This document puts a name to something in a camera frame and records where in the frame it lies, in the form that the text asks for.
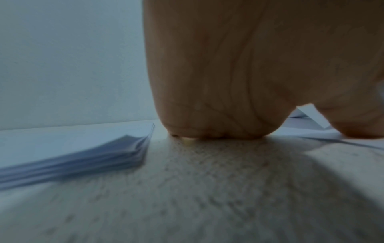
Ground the person's left hand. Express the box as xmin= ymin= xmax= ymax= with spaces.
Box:
xmin=142 ymin=0 xmax=384 ymax=141

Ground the stack of white paper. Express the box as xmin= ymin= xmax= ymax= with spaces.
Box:
xmin=0 ymin=120 xmax=156 ymax=191

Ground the glued white paper sheet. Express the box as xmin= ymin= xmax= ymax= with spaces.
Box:
xmin=269 ymin=103 xmax=384 ymax=151

